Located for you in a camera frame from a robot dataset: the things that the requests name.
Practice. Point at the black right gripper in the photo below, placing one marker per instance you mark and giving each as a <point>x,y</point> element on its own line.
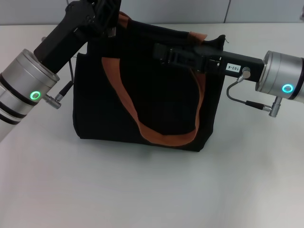
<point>251,66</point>

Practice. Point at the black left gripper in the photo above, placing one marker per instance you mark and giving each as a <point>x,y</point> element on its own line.
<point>61,35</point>

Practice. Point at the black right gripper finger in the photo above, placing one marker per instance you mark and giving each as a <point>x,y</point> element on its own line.
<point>166,51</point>

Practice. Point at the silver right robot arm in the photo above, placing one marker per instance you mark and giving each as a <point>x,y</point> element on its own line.
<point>280,71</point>

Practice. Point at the silver square metal bag tag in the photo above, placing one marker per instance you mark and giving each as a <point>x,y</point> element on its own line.
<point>112,32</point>

